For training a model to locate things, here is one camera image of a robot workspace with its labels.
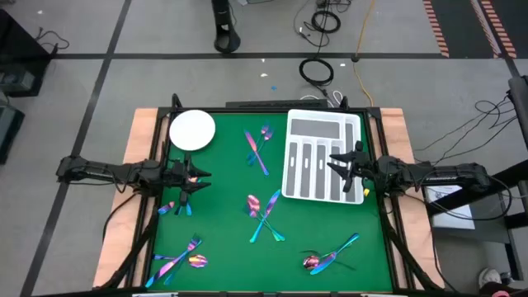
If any green table mat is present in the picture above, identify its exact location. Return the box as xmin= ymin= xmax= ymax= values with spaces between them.
xmin=147 ymin=111 xmax=394 ymax=293

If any iridescent rainbow spoon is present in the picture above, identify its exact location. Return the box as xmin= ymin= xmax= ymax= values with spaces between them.
xmin=246 ymin=194 xmax=286 ymax=242
xmin=185 ymin=176 xmax=199 ymax=217
xmin=302 ymin=254 xmax=321 ymax=271
xmin=152 ymin=253 xmax=210 ymax=270

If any white paper sheet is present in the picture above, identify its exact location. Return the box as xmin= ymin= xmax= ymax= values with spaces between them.
xmin=424 ymin=184 xmax=476 ymax=230

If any black flat bar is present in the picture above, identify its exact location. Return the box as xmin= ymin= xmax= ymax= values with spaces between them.
xmin=225 ymin=98 xmax=329 ymax=109

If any black diagonal support strut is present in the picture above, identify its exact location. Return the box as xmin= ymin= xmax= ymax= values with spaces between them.
xmin=377 ymin=197 xmax=445 ymax=292
xmin=95 ymin=204 xmax=163 ymax=290

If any black aluminium table frame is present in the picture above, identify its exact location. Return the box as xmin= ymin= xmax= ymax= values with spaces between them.
xmin=123 ymin=92 xmax=417 ymax=297

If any grey base plate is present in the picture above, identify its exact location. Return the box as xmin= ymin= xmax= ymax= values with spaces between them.
xmin=428 ymin=193 xmax=515 ymax=245

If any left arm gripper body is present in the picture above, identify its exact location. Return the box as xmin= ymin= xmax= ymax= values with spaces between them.
xmin=164 ymin=153 xmax=191 ymax=206

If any black box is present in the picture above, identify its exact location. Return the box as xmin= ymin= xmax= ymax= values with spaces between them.
xmin=0 ymin=102 xmax=26 ymax=165

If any yellow floor cable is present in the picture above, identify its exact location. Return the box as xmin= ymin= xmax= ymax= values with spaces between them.
xmin=351 ymin=0 xmax=377 ymax=107

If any white cutlery organiser tray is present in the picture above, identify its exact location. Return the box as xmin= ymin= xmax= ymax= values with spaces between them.
xmin=281 ymin=108 xmax=365 ymax=205

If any black cabinet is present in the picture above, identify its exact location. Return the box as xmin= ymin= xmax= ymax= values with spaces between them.
xmin=0 ymin=7 xmax=54 ymax=99

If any black upright pole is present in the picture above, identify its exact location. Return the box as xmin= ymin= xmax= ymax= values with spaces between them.
xmin=507 ymin=75 xmax=528 ymax=149

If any person's shoe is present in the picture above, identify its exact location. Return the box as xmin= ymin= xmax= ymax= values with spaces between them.
xmin=478 ymin=267 xmax=503 ymax=290

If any coiled black cable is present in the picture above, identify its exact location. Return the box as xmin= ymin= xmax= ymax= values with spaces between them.
xmin=298 ymin=57 xmax=335 ymax=87
xmin=309 ymin=8 xmax=342 ymax=35

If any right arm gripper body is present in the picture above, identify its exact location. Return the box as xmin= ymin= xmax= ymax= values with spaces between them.
xmin=342 ymin=142 xmax=379 ymax=193

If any round white plate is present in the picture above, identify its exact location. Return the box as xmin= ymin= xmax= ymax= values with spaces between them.
xmin=168 ymin=109 xmax=217 ymax=152

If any black post stand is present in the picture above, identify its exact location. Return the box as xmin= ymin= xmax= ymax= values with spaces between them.
xmin=210 ymin=0 xmax=242 ymax=54

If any white cable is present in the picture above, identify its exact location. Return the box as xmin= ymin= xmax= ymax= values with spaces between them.
xmin=299 ymin=90 xmax=344 ymax=107

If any grey box device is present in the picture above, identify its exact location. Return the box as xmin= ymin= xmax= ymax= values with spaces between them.
xmin=0 ymin=68 xmax=37 ymax=95

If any black metal stand frame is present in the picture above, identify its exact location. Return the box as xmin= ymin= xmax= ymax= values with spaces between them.
xmin=424 ymin=158 xmax=528 ymax=285

